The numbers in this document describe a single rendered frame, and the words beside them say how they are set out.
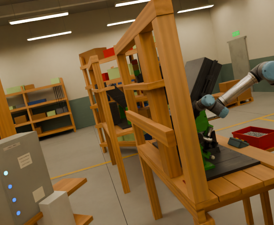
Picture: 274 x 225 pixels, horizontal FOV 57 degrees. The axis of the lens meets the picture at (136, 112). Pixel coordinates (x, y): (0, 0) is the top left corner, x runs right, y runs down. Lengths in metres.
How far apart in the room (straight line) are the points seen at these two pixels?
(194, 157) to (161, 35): 0.63
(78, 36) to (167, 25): 9.75
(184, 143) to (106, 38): 9.88
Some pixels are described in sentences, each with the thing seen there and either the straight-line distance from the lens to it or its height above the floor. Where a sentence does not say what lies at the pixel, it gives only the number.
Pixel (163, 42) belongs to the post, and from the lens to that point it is 1.25.
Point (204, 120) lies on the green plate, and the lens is 2.04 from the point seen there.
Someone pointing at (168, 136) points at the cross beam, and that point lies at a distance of 1.37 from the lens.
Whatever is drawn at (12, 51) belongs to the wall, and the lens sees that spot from 11.13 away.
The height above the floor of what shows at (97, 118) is 0.86.
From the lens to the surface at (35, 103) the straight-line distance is 10.34.
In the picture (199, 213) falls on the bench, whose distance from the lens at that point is 1.47.
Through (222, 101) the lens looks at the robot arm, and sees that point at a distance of 1.83.
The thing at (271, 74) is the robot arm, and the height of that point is 1.43.
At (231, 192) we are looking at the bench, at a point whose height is 0.88.
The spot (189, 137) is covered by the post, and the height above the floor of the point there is 1.24.
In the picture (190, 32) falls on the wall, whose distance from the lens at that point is 12.06.
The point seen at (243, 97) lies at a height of 0.19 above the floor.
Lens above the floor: 1.60
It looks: 8 degrees down
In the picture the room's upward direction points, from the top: 13 degrees counter-clockwise
